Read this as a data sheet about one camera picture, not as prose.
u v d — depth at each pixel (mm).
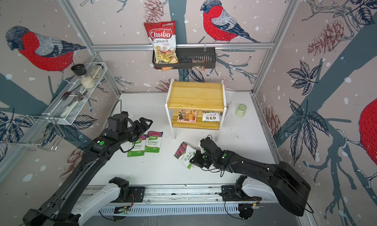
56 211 378
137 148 901
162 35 815
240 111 1025
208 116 856
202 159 702
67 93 713
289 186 407
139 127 646
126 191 660
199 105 703
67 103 725
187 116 856
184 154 833
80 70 733
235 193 653
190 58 1070
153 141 925
